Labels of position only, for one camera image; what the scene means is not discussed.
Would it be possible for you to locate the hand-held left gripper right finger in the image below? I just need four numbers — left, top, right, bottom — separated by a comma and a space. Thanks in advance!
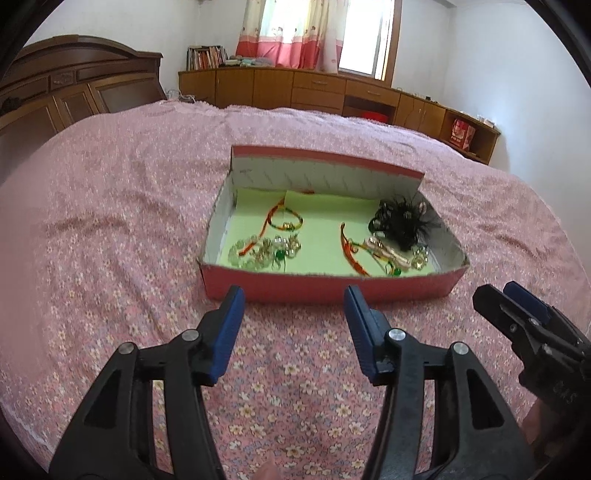
344, 285, 536, 480

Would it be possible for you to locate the pink patterned curtain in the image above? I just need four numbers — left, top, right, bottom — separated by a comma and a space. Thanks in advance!
235, 0, 345, 73

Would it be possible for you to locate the red yellow braided bracelet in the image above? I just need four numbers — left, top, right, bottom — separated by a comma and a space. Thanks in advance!
340, 222, 403, 278

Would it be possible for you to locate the black feather hair accessory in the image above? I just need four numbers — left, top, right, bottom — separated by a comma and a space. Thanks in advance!
368, 196, 443, 252

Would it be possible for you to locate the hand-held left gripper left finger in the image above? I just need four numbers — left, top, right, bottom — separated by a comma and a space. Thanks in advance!
48, 285, 246, 480

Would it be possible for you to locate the long wooden cabinet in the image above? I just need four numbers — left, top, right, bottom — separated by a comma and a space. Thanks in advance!
178, 68, 502, 165

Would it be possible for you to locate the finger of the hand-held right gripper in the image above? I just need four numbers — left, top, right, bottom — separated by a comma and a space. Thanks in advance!
472, 284, 550, 344
503, 281, 561, 324

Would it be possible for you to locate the colorful bracelet with red cord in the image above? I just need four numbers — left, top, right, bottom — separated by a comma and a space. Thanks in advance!
261, 198, 306, 241

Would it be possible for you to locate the person's right hand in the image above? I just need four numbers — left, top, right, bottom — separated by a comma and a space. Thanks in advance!
522, 399, 551, 445

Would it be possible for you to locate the dark wooden headboard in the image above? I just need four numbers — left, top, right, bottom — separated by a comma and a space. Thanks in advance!
0, 36, 167, 154

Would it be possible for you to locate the pink cardboard box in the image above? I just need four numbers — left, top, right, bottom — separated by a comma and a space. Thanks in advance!
198, 144, 471, 305

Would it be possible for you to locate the row of books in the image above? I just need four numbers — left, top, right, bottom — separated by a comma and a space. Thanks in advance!
187, 45, 228, 71

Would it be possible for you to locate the red gift box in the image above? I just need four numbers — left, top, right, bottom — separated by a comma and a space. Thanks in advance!
450, 119, 476, 148

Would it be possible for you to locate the pink floral bedspread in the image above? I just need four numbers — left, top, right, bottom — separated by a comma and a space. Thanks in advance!
0, 102, 591, 480

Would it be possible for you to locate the window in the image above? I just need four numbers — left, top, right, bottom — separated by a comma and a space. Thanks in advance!
339, 0, 403, 86

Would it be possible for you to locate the folded clothes pile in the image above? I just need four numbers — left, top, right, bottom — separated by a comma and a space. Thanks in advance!
228, 55, 278, 69

